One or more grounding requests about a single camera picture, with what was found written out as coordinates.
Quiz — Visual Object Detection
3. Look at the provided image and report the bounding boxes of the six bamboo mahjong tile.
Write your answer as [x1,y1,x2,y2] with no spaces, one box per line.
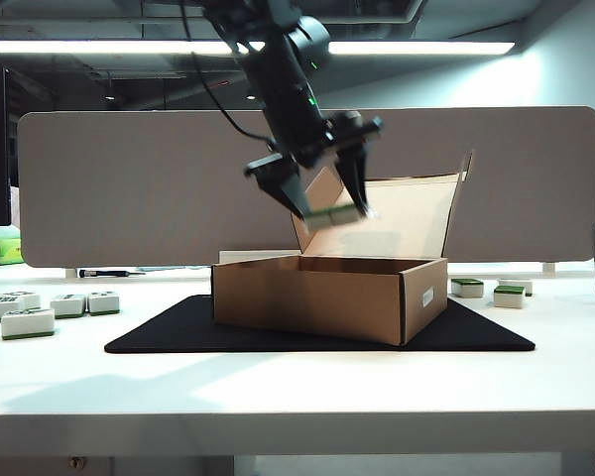
[0,297,23,325]

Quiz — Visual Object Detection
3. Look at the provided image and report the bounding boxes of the bird print mahjong tile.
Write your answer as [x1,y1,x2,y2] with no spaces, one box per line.
[0,307,57,342]

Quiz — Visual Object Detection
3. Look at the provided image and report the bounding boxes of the long ceiling light strip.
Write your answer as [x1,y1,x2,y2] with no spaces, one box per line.
[0,39,518,58]

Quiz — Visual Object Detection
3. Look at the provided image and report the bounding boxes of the eight bamboo mahjong tile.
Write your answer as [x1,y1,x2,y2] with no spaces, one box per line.
[0,291,43,310]

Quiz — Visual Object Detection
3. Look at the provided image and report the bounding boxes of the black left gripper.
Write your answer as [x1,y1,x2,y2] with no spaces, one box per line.
[242,116,384,223]

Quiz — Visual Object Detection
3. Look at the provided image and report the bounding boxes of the three bamboo mahjong tile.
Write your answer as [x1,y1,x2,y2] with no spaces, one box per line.
[86,290,121,317]

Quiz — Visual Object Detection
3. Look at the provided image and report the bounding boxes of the grey ceiling air duct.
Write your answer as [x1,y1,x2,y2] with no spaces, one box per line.
[297,0,425,25]

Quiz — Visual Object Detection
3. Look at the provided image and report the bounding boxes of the black rectangular desk mat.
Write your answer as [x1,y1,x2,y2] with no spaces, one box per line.
[103,294,536,355]

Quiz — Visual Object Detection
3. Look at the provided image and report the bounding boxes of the black handled screwdriver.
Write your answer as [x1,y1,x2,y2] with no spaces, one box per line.
[78,269,148,279]

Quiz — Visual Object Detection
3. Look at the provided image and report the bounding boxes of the grey fabric desk divider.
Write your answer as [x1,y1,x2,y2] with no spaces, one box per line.
[17,105,595,272]

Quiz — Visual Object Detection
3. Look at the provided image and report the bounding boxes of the nine bamboo mahjong tile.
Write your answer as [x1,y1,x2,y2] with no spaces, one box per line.
[497,278,534,298]

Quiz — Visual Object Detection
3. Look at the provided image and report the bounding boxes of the brown cardboard mailer box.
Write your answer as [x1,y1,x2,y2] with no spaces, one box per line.
[211,150,476,347]

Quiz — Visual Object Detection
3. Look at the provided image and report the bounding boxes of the two bamboo mahjong tile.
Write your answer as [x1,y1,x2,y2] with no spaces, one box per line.
[50,293,89,319]

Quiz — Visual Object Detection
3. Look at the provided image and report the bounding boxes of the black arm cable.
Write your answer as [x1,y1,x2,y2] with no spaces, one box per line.
[179,0,275,145]

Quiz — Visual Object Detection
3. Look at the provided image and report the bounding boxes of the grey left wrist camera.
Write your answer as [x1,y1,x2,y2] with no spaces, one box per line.
[328,110,367,144]

